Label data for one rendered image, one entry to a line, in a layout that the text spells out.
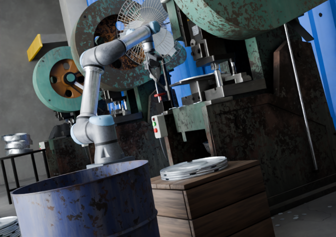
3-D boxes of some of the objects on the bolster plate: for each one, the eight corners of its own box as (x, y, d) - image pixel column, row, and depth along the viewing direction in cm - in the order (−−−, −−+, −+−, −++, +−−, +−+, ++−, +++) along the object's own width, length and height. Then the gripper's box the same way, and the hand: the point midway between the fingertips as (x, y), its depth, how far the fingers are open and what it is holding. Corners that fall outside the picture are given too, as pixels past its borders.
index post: (219, 86, 220) (215, 69, 220) (216, 87, 222) (212, 70, 222) (223, 85, 221) (220, 68, 221) (220, 86, 224) (216, 69, 224)
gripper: (152, 51, 270) (159, 82, 270) (139, 52, 266) (146, 84, 266) (157, 47, 263) (164, 80, 262) (145, 49, 259) (152, 82, 258)
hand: (157, 79), depth 262 cm, fingers closed
